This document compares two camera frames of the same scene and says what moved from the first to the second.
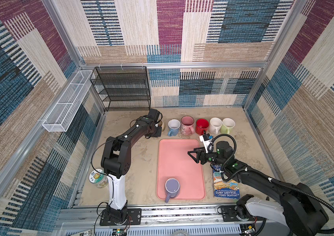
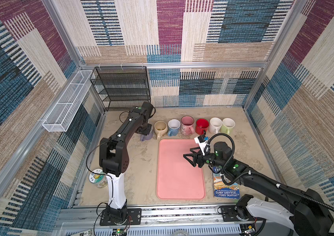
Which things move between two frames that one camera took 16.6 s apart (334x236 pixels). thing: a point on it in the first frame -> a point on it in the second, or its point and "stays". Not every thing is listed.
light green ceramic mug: [228, 124] stays
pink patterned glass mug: [187, 125] stays
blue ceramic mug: [173, 125] stays
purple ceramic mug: [172, 186] -> [148, 136]
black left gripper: [158, 133] -> [148, 131]
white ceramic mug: [215, 125] stays
